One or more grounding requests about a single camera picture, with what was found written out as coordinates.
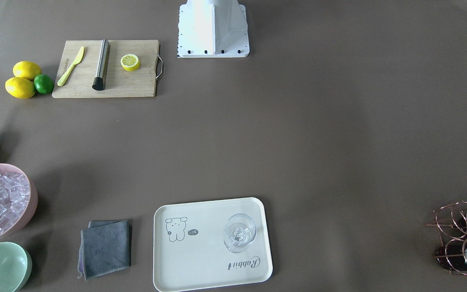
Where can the copper wire bottle basket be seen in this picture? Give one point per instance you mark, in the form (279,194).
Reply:
(445,219)

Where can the clear wine glass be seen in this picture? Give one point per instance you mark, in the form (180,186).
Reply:
(240,231)

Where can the cream rabbit tray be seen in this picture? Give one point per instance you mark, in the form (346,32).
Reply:
(189,252)

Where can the bamboo cutting board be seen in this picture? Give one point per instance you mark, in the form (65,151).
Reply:
(118,82)

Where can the half lemon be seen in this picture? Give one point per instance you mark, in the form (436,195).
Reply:
(130,62)

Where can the steel muddler black tip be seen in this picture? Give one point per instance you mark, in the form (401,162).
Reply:
(99,80)

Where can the grey folded cloth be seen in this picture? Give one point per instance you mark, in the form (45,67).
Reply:
(105,247)

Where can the yellow plastic knife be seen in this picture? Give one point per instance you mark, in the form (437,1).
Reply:
(77,60)

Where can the green lime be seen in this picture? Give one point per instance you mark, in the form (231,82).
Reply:
(43,84)

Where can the yellow lemon upper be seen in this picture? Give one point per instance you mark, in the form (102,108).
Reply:
(26,69)

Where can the yellow lemon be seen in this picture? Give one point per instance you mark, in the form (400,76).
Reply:
(20,87)
(26,69)

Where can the yellow lemon lower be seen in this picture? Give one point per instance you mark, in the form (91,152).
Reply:
(20,87)

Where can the pink bowl with ice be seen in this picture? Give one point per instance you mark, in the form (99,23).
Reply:
(18,199)

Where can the green bowl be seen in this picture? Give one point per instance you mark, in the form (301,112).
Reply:
(15,267)

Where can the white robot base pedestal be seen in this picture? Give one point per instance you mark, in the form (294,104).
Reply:
(212,29)

